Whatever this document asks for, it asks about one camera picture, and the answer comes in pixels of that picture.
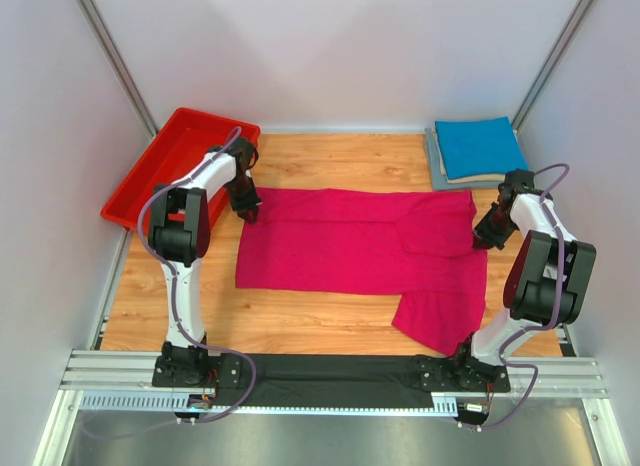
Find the magenta t shirt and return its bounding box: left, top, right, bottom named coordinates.
left=235, top=188, right=488, bottom=355

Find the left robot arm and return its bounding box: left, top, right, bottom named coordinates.
left=139, top=132, right=262, bottom=389

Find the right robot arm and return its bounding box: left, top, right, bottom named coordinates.
left=453, top=169, right=596, bottom=389

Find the beige folded t shirt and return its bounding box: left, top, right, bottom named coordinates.
left=434, top=130, right=529, bottom=184

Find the grey folded t shirt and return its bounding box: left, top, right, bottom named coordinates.
left=425, top=128, right=505, bottom=191

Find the red plastic bin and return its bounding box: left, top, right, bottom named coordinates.
left=101, top=107, right=261, bottom=230

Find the blue folded t shirt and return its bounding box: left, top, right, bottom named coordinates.
left=435, top=116, right=528, bottom=181

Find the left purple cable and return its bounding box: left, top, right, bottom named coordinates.
left=137, top=125, right=259, bottom=425

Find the purple cable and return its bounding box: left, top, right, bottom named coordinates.
left=137, top=125, right=259, bottom=425
left=469, top=163, right=571, bottom=432

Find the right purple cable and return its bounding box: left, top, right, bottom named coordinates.
left=469, top=163, right=571, bottom=432

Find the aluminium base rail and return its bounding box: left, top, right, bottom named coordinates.
left=60, top=351, right=607, bottom=425

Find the right frame post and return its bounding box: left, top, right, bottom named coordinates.
left=511, top=0, right=598, bottom=132

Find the frame post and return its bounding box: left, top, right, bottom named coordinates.
left=511, top=0, right=598, bottom=132
left=75, top=0, right=160, bottom=137

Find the left frame post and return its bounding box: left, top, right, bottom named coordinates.
left=75, top=0, right=160, bottom=137

